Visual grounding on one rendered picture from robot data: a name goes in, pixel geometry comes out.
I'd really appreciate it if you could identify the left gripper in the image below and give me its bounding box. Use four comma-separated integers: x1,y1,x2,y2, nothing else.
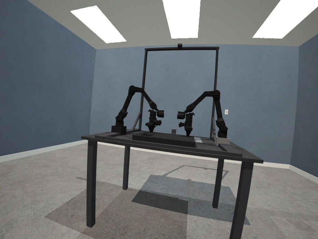
185,120,192,136

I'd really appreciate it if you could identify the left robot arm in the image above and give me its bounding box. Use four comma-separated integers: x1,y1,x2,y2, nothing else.
177,90,228,138

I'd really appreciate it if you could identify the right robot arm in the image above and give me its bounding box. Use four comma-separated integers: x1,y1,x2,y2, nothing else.
115,85,164,127

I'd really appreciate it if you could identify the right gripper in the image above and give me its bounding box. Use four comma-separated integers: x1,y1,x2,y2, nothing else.
145,117,158,132

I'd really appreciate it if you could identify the black metal enclosure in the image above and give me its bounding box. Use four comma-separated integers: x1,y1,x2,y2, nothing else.
132,131,195,147

